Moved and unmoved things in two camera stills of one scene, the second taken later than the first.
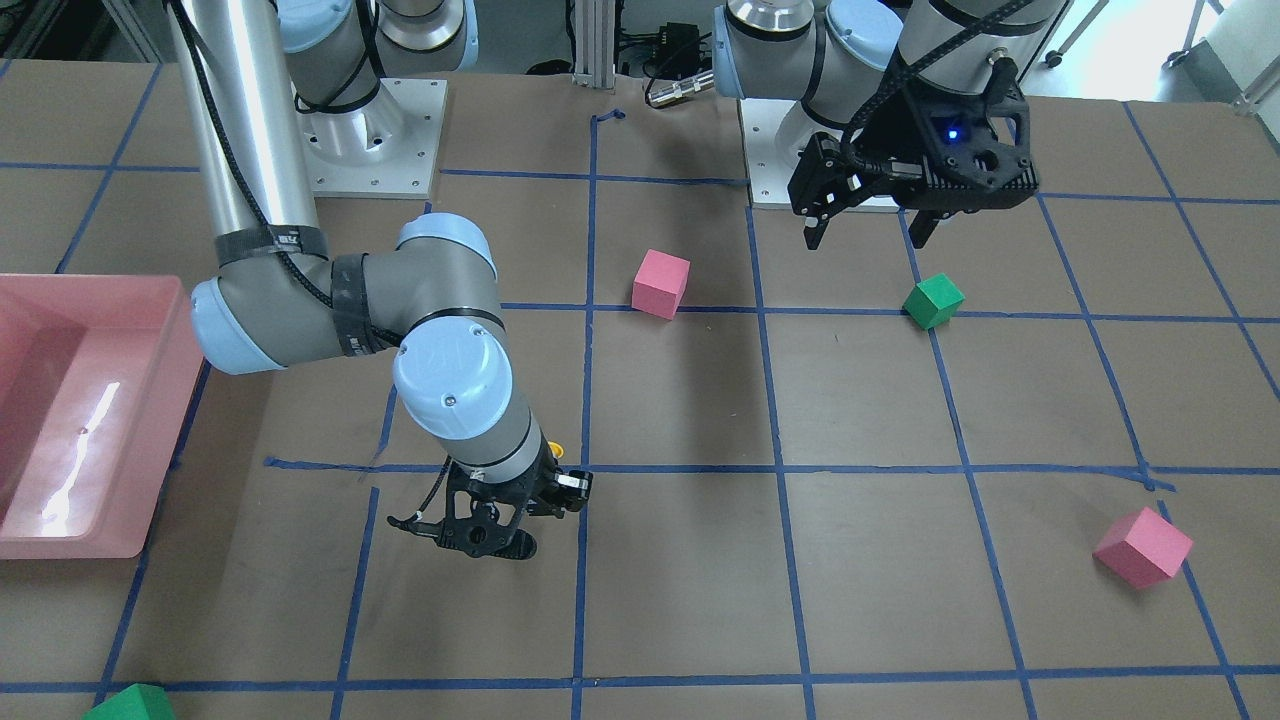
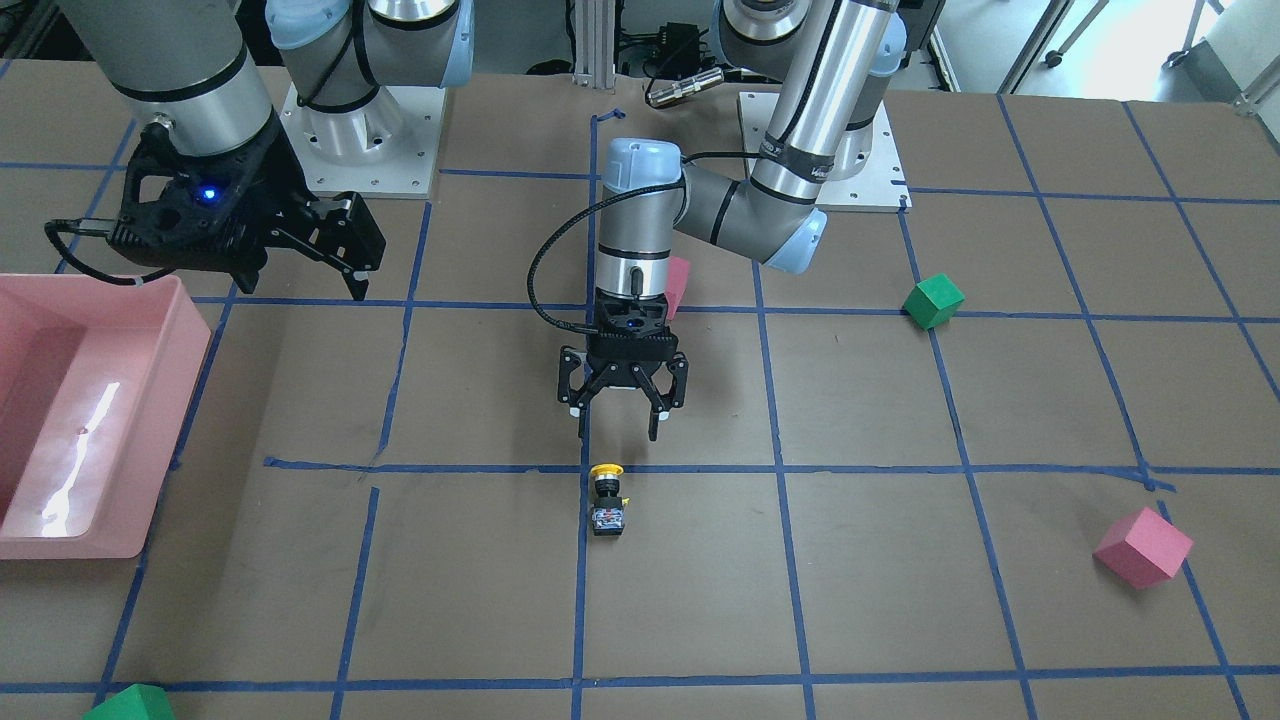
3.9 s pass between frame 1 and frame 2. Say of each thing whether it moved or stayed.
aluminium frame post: stayed
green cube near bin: stayed
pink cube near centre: stayed
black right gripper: moved
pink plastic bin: stayed
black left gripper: moved
